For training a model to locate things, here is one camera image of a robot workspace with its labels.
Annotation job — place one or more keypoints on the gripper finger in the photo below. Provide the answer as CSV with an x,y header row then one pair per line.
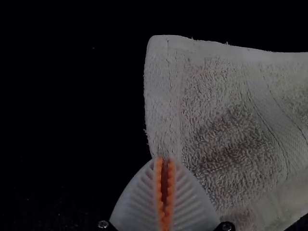
x,y
139,207
187,207

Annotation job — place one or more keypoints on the pale towel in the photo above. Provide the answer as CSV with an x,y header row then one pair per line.
x,y
228,120

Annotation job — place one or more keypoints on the black mat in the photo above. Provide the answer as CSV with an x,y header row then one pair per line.
x,y
72,108

